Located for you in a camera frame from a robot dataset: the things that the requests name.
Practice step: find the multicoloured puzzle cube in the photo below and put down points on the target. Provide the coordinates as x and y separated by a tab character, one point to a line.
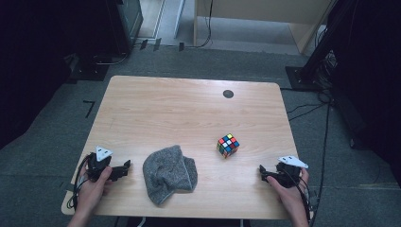
228	145

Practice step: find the black metal stand with base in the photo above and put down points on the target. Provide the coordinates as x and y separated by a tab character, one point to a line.
310	66

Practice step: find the person's left hand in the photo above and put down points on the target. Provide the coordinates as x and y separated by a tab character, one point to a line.
90	195

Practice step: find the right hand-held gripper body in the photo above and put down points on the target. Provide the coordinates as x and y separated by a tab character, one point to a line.
288	175

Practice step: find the person's right hand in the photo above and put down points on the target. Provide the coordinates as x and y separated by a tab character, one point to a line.
293	198

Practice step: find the light wooden cabinet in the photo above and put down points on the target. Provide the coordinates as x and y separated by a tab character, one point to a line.
261	12

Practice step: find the black floor base plate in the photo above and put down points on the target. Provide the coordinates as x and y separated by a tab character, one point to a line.
90	71

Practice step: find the short black floor tape piece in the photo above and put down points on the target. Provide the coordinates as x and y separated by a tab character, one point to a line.
157	44
143	44
181	46

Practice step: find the dark curtain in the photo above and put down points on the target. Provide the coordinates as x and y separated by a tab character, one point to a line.
38	63
375	78

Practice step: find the grey tape strip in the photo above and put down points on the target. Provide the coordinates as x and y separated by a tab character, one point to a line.
64	186

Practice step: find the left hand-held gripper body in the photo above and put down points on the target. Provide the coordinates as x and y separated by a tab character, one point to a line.
96	165

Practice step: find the grey knitted cloth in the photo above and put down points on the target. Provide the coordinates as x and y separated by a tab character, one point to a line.
167	173

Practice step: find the round grey table grommet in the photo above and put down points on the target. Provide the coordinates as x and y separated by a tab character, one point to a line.
228	94

